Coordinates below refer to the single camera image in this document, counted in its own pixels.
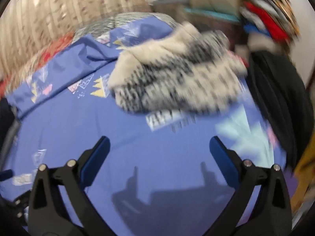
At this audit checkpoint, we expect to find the blue printed bedsheet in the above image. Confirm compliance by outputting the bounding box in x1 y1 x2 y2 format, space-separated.
0 15 288 236

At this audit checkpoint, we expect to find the red patterned quilt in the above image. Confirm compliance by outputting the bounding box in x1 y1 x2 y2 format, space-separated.
0 33 77 96

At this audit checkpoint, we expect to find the beige patterned curtain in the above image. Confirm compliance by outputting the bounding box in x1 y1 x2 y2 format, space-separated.
0 0 158 79

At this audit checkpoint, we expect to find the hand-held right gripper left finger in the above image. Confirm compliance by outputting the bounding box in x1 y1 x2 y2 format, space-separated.
28 136 128 236

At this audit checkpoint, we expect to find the black fluffy cloth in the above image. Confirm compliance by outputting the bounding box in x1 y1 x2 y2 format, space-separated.
0 98 16 140

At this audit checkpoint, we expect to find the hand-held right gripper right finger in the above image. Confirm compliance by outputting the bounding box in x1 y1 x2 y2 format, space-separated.
209 136 293 236

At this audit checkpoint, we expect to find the mustard yellow cloth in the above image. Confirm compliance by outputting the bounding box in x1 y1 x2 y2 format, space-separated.
290 143 315 207

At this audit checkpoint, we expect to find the black garment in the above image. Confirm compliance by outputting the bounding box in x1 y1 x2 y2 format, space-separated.
246 52 314 170

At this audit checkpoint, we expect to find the cream white cloth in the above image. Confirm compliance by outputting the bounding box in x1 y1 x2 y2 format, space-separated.
107 22 248 115

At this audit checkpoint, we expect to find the pile of colourful clothes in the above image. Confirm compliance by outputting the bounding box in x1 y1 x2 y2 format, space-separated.
236 0 303 45

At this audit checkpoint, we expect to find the grey patterned cloth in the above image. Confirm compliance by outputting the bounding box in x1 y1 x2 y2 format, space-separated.
75 12 158 38

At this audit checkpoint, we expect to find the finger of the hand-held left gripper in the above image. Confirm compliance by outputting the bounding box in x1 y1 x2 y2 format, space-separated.
0 189 31 227

